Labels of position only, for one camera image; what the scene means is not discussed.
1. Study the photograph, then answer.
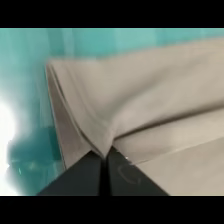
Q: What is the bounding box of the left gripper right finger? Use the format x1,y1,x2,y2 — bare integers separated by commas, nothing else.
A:
106,145,170,197

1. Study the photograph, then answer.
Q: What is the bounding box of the beige garment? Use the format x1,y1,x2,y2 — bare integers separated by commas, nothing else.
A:
45,37,224,197

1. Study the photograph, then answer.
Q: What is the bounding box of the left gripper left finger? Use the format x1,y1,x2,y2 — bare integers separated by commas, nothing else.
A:
37,149,103,197

